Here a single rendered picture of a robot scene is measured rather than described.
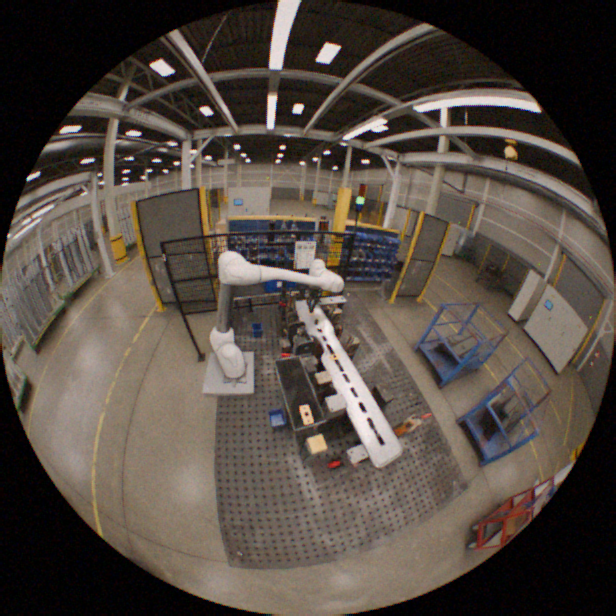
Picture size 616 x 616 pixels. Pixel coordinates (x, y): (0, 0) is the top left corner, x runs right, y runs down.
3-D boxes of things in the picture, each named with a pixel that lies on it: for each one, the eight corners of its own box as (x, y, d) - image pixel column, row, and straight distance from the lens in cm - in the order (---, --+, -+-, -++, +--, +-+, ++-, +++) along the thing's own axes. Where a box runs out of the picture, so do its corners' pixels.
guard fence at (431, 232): (390, 303, 408) (422, 211, 360) (387, 300, 416) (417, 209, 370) (422, 302, 479) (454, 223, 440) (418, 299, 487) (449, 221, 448)
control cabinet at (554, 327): (521, 330, 845) (552, 272, 825) (524, 328, 898) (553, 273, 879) (556, 376, 862) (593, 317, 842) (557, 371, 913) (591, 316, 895)
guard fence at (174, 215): (225, 305, 339) (210, 185, 280) (223, 309, 328) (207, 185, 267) (161, 307, 394) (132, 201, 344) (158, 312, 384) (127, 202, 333)
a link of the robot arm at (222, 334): (216, 361, 140) (207, 341, 155) (235, 356, 145) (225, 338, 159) (225, 257, 97) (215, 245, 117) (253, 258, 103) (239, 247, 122)
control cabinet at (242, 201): (229, 237, 778) (227, 176, 756) (232, 234, 829) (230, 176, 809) (268, 236, 762) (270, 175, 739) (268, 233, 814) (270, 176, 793)
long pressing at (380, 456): (408, 450, 112) (409, 449, 110) (373, 471, 101) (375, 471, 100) (315, 299, 168) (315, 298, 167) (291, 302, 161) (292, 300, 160)
